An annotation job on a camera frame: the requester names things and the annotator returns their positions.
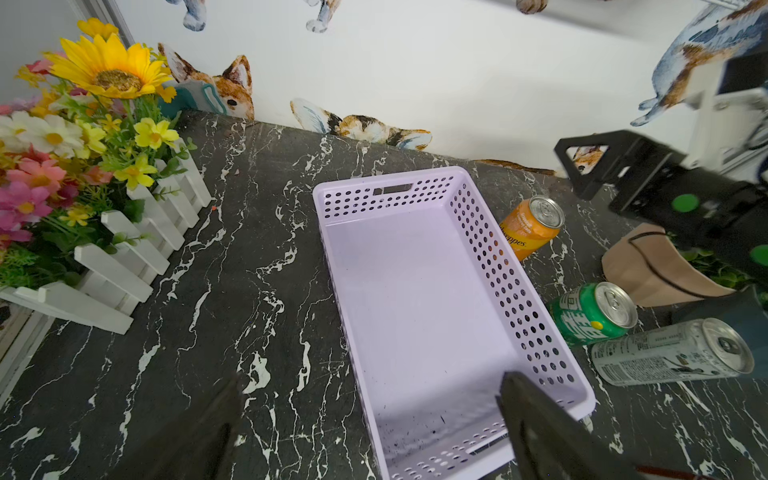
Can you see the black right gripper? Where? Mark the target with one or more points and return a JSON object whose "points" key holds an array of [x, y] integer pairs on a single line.
{"points": [[702, 209]]}

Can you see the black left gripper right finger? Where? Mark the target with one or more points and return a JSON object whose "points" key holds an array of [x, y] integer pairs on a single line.
{"points": [[547, 442]]}

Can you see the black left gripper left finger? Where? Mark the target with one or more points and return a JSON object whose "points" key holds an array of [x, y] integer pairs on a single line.
{"points": [[198, 444]]}

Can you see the orange soda can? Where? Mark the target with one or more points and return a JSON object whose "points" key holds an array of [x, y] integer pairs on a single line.
{"points": [[532, 224]]}

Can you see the green soda can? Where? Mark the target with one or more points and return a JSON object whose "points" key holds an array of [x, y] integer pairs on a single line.
{"points": [[593, 313]]}

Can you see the lilac perforated plastic basket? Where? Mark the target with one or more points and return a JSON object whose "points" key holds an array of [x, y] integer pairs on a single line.
{"points": [[436, 308]]}

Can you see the tall white energy can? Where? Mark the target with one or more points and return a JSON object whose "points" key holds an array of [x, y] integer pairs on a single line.
{"points": [[700, 349]]}

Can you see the peach plastic flower pot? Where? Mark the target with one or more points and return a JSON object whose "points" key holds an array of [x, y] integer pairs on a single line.
{"points": [[648, 267]]}

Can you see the green artificial succulent plant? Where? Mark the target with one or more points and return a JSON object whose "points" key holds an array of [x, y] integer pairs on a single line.
{"points": [[706, 263]]}

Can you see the blue-grey plastic flower pot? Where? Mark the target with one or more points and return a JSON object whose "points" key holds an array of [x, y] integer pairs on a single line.
{"points": [[745, 311]]}

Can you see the white picket fence planter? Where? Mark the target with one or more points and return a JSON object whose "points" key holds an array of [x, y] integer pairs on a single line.
{"points": [[113, 284]]}

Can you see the colourful artificial flower bouquet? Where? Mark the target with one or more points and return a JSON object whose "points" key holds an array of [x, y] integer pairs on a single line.
{"points": [[97, 133]]}

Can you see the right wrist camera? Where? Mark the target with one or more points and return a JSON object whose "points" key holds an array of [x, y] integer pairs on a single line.
{"points": [[730, 130]]}

